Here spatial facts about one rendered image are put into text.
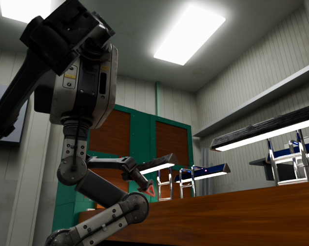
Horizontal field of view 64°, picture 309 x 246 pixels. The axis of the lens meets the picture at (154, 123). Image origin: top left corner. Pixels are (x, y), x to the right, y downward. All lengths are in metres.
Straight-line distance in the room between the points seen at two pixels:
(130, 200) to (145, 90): 4.28
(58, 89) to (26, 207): 3.03
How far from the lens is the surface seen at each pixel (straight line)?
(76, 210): 2.15
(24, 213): 3.93
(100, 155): 2.28
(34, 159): 4.03
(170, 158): 1.67
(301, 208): 0.82
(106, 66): 1.13
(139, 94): 5.12
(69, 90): 1.04
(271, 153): 1.43
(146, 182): 1.49
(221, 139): 1.39
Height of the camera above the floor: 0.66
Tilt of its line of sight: 22 degrees up
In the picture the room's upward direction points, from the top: 1 degrees counter-clockwise
